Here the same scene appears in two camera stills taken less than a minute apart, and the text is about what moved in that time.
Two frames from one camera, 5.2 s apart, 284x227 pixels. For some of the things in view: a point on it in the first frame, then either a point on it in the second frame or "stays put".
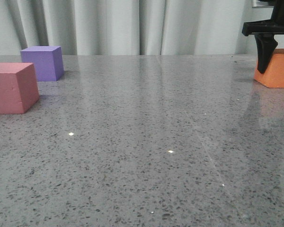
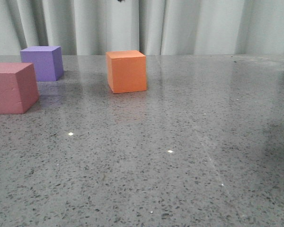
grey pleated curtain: (129, 27) stays put
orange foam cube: (279, 72) → (126, 71)
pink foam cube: (13, 88) stays put
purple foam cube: (48, 60) stays put
